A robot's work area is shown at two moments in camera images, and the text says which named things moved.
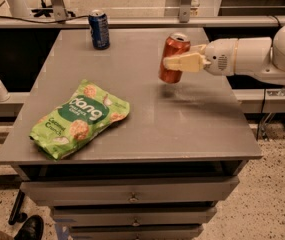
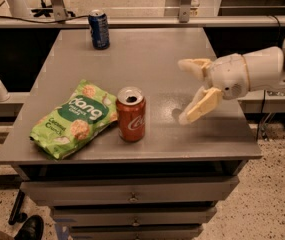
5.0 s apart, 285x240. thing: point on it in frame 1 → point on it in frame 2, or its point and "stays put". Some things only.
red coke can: (176, 45) → (131, 114)
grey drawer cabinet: (158, 171) stays put
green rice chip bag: (88, 110) stays put
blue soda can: (99, 27) stays put
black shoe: (32, 229) stays put
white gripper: (219, 58) → (228, 74)
